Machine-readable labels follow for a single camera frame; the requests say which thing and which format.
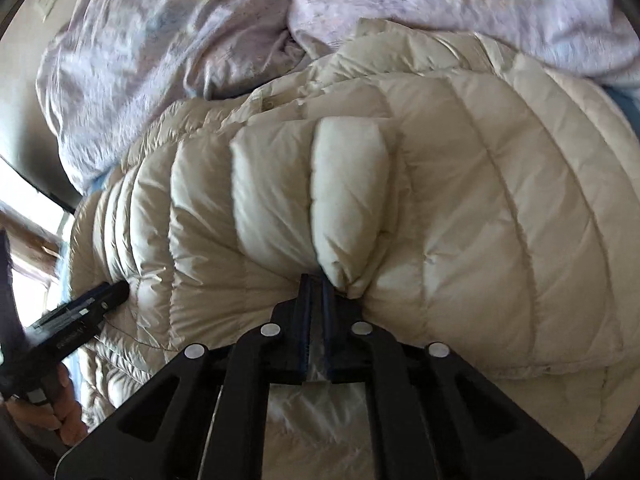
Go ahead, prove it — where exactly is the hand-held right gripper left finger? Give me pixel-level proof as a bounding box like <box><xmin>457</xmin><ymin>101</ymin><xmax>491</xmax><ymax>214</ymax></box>
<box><xmin>50</xmin><ymin>274</ymin><xmax>313</xmax><ymax>480</ymax></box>

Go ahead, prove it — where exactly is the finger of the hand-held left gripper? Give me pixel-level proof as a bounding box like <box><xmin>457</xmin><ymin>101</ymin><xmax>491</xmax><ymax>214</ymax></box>
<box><xmin>64</xmin><ymin>280</ymin><xmax>132</xmax><ymax>322</ymax></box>

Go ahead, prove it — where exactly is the person's left hand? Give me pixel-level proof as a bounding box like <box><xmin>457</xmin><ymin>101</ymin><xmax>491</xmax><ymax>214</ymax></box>
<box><xmin>6</xmin><ymin>360</ymin><xmax>90</xmax><ymax>447</ymax></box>

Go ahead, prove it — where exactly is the window with wooden frame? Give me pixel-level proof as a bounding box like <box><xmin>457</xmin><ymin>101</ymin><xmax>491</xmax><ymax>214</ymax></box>
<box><xmin>0</xmin><ymin>157</ymin><xmax>77</xmax><ymax>321</ymax></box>

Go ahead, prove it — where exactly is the cream quilted down jacket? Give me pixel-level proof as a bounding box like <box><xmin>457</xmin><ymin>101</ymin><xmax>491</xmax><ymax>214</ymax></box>
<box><xmin>67</xmin><ymin>17</ymin><xmax>640</xmax><ymax>480</ymax></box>

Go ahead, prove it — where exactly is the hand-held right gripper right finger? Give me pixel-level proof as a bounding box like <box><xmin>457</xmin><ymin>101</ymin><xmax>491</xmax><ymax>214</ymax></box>
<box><xmin>320</xmin><ymin>279</ymin><xmax>587</xmax><ymax>480</ymax></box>

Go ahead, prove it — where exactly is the lilac patterned duvet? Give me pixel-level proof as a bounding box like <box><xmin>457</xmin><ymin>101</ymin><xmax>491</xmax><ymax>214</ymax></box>
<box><xmin>282</xmin><ymin>0</ymin><xmax>632</xmax><ymax>86</ymax></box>
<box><xmin>35</xmin><ymin>0</ymin><xmax>301</xmax><ymax>196</ymax></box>

